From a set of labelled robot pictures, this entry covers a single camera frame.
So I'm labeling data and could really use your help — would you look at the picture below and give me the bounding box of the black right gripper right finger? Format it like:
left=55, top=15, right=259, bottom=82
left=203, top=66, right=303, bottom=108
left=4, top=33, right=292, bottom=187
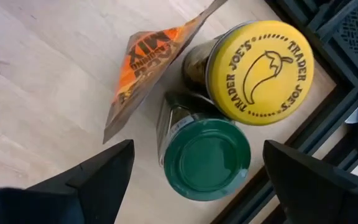
left=262, top=139, right=358, bottom=224

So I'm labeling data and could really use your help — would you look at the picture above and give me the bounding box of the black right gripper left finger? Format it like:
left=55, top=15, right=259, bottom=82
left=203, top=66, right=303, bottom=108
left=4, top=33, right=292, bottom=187
left=0, top=139, right=135, bottom=224

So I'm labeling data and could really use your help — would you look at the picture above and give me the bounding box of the green-lidded oregano jar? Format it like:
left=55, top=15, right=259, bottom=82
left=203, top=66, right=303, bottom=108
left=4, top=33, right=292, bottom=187
left=156, top=91, right=252, bottom=202

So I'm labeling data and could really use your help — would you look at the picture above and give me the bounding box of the yellow-lidded crunchy onion jar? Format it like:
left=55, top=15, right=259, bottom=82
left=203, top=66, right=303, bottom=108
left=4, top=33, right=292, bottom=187
left=181, top=20, right=315, bottom=127

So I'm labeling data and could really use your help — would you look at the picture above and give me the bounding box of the brown taco seasoning pouch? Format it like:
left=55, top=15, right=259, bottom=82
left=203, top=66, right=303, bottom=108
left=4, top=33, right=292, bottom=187
left=103, top=0, right=229, bottom=144

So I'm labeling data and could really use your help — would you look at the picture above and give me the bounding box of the black aluminium table frame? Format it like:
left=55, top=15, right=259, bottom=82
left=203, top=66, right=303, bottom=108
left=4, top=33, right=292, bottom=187
left=209, top=0, right=358, bottom=224

